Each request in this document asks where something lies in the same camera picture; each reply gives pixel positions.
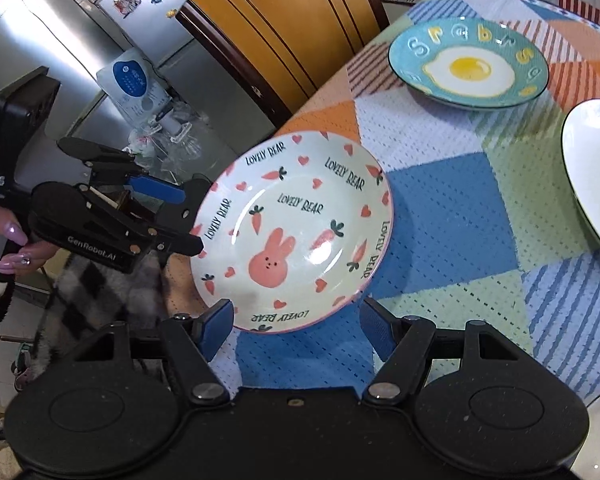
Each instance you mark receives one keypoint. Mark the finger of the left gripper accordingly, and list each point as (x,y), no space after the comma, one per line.
(107,167)
(177,232)

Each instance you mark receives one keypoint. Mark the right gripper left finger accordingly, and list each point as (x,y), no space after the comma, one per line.
(189,345)

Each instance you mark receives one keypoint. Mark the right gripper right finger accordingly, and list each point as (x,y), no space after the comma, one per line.
(403,345)

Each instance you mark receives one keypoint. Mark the pink bunny carrot plate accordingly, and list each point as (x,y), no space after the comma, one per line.
(293,231)

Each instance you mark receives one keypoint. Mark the white black-rimmed plate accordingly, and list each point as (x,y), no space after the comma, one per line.
(581,155)

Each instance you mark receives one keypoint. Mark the teal fried egg plate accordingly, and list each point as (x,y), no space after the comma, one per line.
(469,63)

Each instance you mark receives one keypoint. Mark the left hand pink nails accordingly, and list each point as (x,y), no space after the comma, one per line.
(30,256)

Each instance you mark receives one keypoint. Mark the colourful patchwork tablecloth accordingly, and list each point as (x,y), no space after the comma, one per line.
(485,223)

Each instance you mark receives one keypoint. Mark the silver refrigerator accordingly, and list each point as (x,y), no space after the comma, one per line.
(74,39)

